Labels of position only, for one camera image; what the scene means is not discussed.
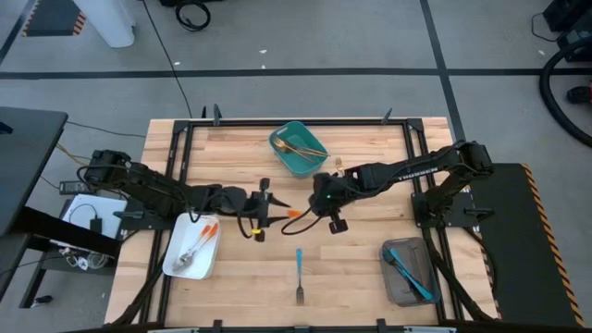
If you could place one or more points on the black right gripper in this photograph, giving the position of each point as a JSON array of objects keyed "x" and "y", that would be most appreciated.
[{"x": 337, "y": 187}]

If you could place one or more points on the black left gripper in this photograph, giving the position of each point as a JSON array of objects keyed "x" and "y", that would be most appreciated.
[{"x": 250, "y": 203}]

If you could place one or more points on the teal plastic bin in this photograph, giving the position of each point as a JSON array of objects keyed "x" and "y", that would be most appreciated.
[{"x": 296, "y": 131}]

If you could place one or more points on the white plastic bin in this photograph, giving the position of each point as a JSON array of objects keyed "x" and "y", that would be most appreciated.
[{"x": 203, "y": 263}]

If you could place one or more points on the translucent grey plastic bin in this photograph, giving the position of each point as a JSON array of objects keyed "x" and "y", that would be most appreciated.
[{"x": 398, "y": 291}]

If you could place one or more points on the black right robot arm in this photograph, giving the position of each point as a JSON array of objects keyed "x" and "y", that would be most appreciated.
[{"x": 407, "y": 170}]

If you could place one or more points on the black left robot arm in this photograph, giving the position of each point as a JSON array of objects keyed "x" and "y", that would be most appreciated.
[{"x": 152, "y": 189}]

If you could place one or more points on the black power adapter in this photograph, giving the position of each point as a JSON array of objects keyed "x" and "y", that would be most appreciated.
[{"x": 96, "y": 225}]

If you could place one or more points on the white flat box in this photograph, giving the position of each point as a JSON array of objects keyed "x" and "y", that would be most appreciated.
[{"x": 76, "y": 226}]

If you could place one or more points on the black power brick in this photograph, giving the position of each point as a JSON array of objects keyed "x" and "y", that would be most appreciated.
[{"x": 76, "y": 187}]

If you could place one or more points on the large hazard-striped black mat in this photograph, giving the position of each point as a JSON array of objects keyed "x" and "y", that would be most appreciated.
[{"x": 522, "y": 277}]

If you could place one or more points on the black desk crossbeam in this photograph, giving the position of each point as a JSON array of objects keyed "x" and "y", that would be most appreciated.
[{"x": 55, "y": 226}]

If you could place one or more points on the small black floor object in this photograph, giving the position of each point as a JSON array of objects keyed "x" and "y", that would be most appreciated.
[{"x": 42, "y": 300}]

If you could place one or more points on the black desk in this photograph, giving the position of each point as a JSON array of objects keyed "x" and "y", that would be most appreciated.
[{"x": 28, "y": 157}]

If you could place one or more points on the person's foot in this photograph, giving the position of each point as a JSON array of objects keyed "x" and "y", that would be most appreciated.
[{"x": 579, "y": 94}]

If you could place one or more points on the small hazard-striped black mat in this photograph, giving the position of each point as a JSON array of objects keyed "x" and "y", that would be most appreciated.
[{"x": 53, "y": 18}]

